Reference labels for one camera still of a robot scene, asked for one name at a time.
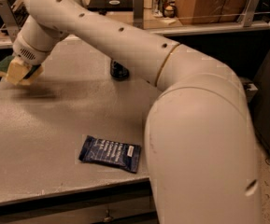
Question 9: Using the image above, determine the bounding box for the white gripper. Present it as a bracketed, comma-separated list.
[6, 32, 51, 85]

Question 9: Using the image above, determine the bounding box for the green and yellow sponge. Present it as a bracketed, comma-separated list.
[0, 54, 44, 81]

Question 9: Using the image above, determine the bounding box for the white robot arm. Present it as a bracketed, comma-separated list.
[7, 0, 262, 224]

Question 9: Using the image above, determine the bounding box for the blue soda can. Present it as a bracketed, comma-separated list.
[110, 60, 129, 80]

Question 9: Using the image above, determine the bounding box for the black laptop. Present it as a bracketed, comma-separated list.
[88, 0, 133, 11]

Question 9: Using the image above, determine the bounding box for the dark blue snack packet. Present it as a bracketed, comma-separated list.
[78, 135, 141, 174]

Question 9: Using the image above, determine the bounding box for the small round figurine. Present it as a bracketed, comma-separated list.
[163, 6, 175, 18]

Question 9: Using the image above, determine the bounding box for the table drawer front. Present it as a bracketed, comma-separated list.
[0, 181, 159, 224]

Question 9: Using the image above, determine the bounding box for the brown cardboard box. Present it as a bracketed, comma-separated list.
[175, 0, 248, 25]

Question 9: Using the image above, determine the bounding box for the metal bracket left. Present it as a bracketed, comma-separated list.
[0, 0, 20, 42]

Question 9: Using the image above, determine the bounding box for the metal bracket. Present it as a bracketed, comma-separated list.
[240, 0, 260, 27]
[133, 0, 144, 28]
[0, 0, 20, 42]

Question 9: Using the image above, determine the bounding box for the metal bracket middle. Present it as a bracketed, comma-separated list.
[133, 0, 144, 28]

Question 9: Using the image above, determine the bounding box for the metal bracket right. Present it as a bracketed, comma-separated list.
[240, 0, 260, 27]

